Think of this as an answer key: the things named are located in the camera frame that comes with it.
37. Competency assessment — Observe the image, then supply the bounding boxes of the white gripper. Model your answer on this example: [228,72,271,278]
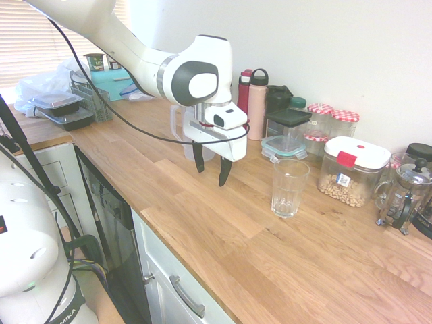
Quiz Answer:
[183,116,249,188]

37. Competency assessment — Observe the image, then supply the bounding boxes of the clear pitcher with blue lid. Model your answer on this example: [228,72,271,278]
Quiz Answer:
[169,103,215,161]

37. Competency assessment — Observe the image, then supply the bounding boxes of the red water bottle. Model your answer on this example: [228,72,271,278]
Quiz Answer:
[237,69,254,115]

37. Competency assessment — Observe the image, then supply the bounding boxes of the glass container with teal lid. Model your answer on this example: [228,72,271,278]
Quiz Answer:
[260,134,308,161]

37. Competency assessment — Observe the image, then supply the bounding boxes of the pink bottle with black cap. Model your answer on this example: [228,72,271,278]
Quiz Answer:
[246,68,270,141]

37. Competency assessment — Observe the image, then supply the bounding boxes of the clear drinking glass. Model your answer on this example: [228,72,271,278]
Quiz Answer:
[271,159,311,219]

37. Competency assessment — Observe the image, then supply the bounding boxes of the square container with black lid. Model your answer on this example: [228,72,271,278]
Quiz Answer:
[265,108,313,139]

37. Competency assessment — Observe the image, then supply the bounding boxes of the black shaker bottle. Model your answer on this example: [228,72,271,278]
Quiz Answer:
[266,84,294,114]

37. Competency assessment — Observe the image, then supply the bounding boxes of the white drawer cabinet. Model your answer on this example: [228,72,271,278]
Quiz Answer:
[130,209,237,324]

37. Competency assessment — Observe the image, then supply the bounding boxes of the clear zip bag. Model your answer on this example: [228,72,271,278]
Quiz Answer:
[119,84,155,102]

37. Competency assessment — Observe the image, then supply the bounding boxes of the jar with green lid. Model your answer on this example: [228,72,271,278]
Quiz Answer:
[289,97,308,114]

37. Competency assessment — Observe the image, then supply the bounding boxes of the small jar red checkered lid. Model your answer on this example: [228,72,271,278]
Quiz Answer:
[302,132,330,163]

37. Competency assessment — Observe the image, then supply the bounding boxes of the black dishwasher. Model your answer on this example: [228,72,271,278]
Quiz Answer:
[74,144,153,324]

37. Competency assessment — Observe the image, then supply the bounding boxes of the tall jar red checkered lid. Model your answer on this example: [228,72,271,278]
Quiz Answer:
[329,109,360,139]
[306,103,335,136]

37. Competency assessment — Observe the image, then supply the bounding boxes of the grey cutlery basket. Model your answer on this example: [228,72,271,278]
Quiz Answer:
[70,71,114,123]

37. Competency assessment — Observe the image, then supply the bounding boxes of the teal box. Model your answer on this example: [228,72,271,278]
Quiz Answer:
[90,69,136,102]

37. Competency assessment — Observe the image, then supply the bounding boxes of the cereal container with white lid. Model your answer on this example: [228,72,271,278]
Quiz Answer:
[317,136,392,208]

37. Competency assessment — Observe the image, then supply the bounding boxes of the black takeout container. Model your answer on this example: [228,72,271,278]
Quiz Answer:
[40,107,95,132]
[28,93,84,117]

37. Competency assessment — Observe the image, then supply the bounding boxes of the green clamp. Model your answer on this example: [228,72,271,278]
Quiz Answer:
[63,234,109,288]

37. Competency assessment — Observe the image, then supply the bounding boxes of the green yoghurt cup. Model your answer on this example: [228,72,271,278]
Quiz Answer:
[83,53,104,72]

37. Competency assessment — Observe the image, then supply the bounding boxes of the clear glass mug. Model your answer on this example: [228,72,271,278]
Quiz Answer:
[373,152,411,210]

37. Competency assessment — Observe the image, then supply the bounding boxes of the white plastic bag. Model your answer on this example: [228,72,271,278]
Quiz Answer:
[13,57,92,117]

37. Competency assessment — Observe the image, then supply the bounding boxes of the glass French press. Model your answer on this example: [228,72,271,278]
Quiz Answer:
[376,157,432,236]

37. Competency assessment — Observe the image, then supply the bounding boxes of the jar with black lid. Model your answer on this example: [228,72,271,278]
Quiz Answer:
[404,142,432,163]

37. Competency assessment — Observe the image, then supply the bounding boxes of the window blinds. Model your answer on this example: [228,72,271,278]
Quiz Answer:
[0,0,132,90]

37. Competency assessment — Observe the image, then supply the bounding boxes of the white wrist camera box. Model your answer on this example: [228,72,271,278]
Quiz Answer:
[205,103,250,131]

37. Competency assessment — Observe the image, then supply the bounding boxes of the metal drawer handle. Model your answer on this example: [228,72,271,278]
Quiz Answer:
[169,275,206,319]

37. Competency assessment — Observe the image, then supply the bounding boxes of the coloured wire bundle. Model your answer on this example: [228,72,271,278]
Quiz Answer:
[69,258,109,281]

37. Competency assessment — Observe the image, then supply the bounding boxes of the black camera stand pole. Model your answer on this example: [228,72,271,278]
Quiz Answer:
[0,94,84,239]

